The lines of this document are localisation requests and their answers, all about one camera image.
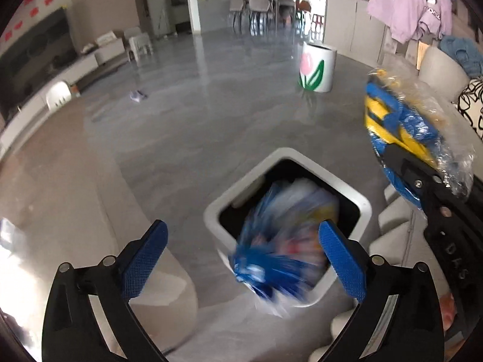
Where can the beige dining chair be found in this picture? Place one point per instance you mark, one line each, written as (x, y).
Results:
(259, 2)
(237, 3)

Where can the beige sofa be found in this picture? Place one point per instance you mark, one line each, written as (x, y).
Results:
(437, 68)

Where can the white picture board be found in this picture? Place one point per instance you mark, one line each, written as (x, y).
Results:
(105, 39)

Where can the white tulip print container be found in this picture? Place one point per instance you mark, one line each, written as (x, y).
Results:
(324, 64)

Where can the blue snack bag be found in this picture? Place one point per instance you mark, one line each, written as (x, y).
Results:
(271, 267)

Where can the blue denim cloth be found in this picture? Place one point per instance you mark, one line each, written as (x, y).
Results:
(460, 56)

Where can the white television cabinet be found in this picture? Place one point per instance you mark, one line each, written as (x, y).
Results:
(86, 62)

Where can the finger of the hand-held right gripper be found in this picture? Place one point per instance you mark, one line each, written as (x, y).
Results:
(411, 175)

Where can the pink printed sweatshirt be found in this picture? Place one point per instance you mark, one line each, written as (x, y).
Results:
(434, 7)

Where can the white sideboard cabinet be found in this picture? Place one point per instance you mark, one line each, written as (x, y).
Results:
(353, 22)

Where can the white square trash bin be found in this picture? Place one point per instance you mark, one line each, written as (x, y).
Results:
(222, 211)

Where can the black white patterned cushion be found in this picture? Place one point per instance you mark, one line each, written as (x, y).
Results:
(471, 101)

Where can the dining table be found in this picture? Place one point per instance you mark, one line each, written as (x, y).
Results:
(285, 2)

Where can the blue yellow packet clear wrap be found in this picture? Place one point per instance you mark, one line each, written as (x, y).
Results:
(407, 120)

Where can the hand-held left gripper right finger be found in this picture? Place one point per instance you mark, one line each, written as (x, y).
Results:
(341, 262)

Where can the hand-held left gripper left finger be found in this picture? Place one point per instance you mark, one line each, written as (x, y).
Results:
(145, 260)

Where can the pink hanging jacket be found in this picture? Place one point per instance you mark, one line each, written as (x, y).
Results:
(396, 3)

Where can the large flat television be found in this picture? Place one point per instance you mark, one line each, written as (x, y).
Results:
(34, 64)

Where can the white plastic chair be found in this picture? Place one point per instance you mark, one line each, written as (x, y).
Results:
(58, 96)

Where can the mop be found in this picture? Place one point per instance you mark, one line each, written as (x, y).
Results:
(162, 20)

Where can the cardboard box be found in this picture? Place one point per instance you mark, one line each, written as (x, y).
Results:
(415, 54)

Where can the grey sock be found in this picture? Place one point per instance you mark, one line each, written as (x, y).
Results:
(137, 96)

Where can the white plastic stool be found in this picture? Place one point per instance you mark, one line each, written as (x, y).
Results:
(139, 43)

